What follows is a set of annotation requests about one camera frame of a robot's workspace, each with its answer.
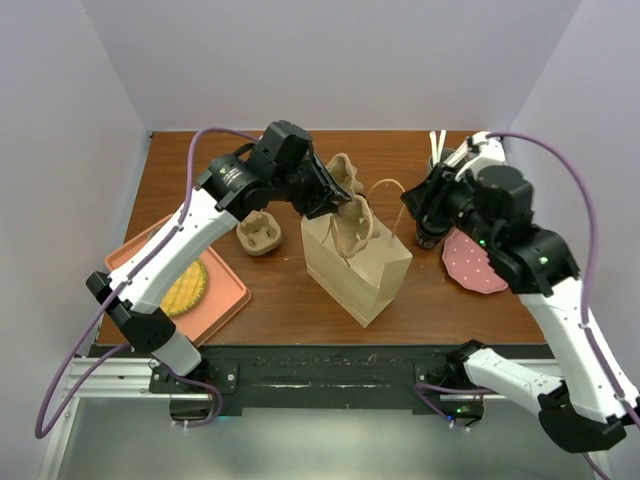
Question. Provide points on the pink dotted plate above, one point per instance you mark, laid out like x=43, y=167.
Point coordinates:
x=467, y=264

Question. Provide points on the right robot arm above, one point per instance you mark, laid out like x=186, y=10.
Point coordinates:
x=578, y=410

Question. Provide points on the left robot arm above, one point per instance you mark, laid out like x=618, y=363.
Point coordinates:
x=279, y=166

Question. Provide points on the pink plastic tray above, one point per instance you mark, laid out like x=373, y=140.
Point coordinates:
x=224, y=297

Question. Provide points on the black coffee cup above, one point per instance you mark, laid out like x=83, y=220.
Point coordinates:
x=430, y=233

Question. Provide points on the cardboard cup carrier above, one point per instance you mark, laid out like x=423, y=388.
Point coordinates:
x=259, y=233
x=352, y=227

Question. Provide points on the brown paper bag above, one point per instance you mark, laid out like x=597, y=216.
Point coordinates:
x=367, y=283

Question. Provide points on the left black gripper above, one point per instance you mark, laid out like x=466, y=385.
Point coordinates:
x=326, y=191

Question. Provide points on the aluminium frame rail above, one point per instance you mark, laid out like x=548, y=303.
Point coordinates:
x=119, y=378

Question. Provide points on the yellow woven round mat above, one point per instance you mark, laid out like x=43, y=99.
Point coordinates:
x=186, y=291

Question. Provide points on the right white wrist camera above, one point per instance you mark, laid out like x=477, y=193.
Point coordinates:
x=484, y=151

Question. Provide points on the grey straw holder cup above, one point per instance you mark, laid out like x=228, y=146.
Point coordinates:
x=434, y=168

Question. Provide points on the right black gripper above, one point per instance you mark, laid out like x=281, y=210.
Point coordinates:
x=434, y=191

